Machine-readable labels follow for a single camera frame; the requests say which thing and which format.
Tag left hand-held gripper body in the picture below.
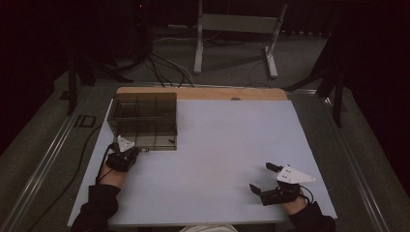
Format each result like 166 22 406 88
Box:
105 134 136 173

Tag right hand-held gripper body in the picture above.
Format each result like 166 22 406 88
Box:
259 164 316 207

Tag smoky transparent drawer organizer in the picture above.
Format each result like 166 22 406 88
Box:
106 92 179 137

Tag person's left hand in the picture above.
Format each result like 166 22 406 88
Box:
98 161 127 189

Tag person's light trousers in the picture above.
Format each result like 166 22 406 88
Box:
179 224 239 232

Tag black stand legs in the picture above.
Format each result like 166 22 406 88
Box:
65 47 135 117
282 18 348 129

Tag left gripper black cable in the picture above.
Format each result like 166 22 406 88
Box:
95 142 118 186

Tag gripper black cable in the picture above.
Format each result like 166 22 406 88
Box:
95 142 118 186
299 185 316 205

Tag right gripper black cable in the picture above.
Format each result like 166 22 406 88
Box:
299 185 316 205

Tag long black floor cable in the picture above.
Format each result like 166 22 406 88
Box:
28 123 104 232

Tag metal floor rail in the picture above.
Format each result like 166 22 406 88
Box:
323 95 393 232
0 85 98 232

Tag black floor cable bundle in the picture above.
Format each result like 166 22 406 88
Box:
129 0 196 89

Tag white metal stand frame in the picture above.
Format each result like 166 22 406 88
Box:
192 0 289 80

